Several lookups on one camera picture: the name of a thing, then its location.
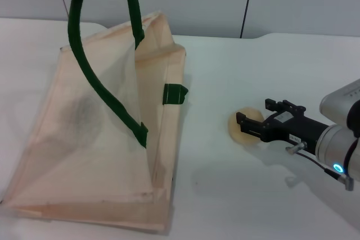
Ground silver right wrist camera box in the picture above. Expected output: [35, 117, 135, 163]
[319, 78, 360, 125]

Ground cream handbag with green handles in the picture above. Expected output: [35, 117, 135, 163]
[0, 0, 190, 237]

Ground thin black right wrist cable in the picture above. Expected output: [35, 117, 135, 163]
[285, 141, 354, 192]

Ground round yellow egg yolk pastry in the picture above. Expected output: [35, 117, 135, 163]
[227, 106, 266, 146]

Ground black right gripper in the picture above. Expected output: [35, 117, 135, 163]
[235, 98, 330, 151]

